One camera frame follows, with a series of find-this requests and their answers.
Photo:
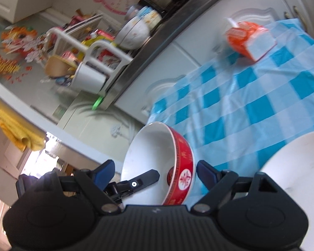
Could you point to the wooden spatula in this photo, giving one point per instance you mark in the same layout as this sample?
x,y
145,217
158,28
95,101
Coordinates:
x,y
57,66

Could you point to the plain white plate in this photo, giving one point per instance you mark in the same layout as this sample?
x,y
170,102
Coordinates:
x,y
303,157

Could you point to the large white floral bowl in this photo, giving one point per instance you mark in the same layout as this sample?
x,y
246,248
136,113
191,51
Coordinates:
x,y
133,35

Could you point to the grey kitchen countertop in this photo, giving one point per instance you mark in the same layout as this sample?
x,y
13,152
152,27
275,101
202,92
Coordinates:
x,y
157,47

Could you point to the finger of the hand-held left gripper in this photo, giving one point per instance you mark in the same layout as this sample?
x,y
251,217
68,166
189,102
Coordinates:
x,y
140,183
113,189

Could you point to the blue checked plastic tablecloth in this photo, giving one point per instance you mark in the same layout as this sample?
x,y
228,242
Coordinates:
x,y
238,96

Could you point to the yellow cloth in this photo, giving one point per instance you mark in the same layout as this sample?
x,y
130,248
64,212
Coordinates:
x,y
15,128

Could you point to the small white floral bowl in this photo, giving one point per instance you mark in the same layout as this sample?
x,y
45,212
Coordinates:
x,y
151,18

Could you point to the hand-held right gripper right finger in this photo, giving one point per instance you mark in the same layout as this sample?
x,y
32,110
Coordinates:
x,y
205,172

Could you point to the yellow plastic bottle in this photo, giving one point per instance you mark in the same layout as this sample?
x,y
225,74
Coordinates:
x,y
94,41

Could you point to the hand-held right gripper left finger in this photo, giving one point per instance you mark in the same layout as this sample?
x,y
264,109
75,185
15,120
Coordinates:
x,y
104,172

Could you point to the white utensil cup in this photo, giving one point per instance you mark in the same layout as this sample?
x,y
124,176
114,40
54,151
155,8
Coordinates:
x,y
89,79

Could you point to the gas stove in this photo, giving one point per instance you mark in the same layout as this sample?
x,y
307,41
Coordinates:
x,y
178,0

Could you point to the red orange paper decoration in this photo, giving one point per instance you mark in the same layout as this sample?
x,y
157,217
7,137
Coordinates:
x,y
18,38

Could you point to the red white seasoning packet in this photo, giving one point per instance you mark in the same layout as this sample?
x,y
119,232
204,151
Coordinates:
x,y
104,57

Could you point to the white plastic kitchen rack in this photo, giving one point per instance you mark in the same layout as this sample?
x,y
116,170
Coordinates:
x,y
68,40

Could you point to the red white bowl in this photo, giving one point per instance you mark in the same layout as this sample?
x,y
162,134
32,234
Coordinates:
x,y
146,149

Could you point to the orange white packet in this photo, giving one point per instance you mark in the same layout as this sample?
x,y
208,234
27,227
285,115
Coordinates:
x,y
240,38

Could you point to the green plastic tool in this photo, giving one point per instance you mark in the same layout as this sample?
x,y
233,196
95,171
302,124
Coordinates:
x,y
97,103

